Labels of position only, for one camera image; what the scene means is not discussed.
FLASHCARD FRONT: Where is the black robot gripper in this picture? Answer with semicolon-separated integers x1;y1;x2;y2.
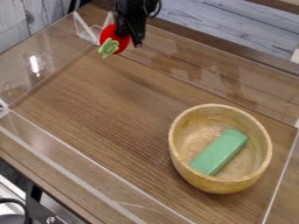
115;0;163;47

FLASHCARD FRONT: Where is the red plush strawberry green leaf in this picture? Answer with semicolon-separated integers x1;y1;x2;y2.
97;24;131;58

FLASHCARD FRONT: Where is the light wooden bowl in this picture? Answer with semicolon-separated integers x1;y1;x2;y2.
168;103;274;194

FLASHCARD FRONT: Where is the green rectangular block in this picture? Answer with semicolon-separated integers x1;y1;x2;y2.
189;128;248;176

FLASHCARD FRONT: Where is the clear acrylic corner bracket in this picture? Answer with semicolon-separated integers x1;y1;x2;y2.
72;11;115;46

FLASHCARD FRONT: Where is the clear acrylic tray wall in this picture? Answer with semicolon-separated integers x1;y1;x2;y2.
0;3;299;224

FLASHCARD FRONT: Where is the black cable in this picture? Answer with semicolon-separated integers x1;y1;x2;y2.
0;198;33;224

